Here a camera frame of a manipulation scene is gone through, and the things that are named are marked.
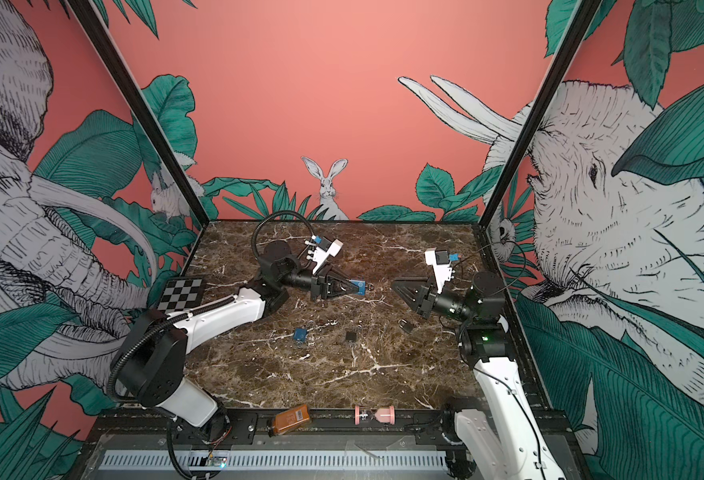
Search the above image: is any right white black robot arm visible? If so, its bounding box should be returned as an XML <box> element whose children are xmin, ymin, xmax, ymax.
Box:
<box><xmin>391</xmin><ymin>271</ymin><xmax>566</xmax><ymax>479</ymax></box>

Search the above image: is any pink hourglass spool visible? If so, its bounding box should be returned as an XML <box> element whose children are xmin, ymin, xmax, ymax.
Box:
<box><xmin>354</xmin><ymin>406</ymin><xmax>396</xmax><ymax>425</ymax></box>

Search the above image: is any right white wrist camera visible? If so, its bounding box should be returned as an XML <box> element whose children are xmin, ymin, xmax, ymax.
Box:
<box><xmin>425</xmin><ymin>248</ymin><xmax>460</xmax><ymax>294</ymax></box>

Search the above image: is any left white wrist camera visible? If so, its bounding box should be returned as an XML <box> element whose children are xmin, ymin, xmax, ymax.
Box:
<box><xmin>305</xmin><ymin>235</ymin><xmax>343</xmax><ymax>275</ymax></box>

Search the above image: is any black white checkerboard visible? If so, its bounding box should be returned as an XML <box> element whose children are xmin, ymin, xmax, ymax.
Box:
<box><xmin>157</xmin><ymin>277</ymin><xmax>207</xmax><ymax>312</ymax></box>

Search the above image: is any orange brown box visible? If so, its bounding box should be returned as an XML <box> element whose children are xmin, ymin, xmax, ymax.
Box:
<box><xmin>268</xmin><ymin>404</ymin><xmax>311</xmax><ymax>437</ymax></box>

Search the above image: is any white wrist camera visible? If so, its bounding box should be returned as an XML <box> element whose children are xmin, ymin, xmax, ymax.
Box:
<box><xmin>305</xmin><ymin>235</ymin><xmax>343</xmax><ymax>275</ymax></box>
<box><xmin>425</xmin><ymin>248</ymin><xmax>460</xmax><ymax>294</ymax></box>

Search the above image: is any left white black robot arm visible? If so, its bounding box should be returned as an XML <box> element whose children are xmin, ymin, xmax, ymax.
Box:
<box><xmin>107</xmin><ymin>236</ymin><xmax>366</xmax><ymax>439</ymax></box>

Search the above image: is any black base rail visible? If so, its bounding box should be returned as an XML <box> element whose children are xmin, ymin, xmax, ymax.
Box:
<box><xmin>207</xmin><ymin>409</ymin><xmax>575</xmax><ymax>446</ymax></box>

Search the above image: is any blue padlock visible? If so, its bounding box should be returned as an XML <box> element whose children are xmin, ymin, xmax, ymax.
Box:
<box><xmin>351</xmin><ymin>280</ymin><xmax>374</xmax><ymax>296</ymax></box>
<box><xmin>293</xmin><ymin>328</ymin><xmax>308</xmax><ymax>345</ymax></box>

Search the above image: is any white slotted cable duct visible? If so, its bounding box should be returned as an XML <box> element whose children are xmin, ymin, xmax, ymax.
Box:
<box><xmin>97</xmin><ymin>450</ymin><xmax>448</xmax><ymax>472</ymax></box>

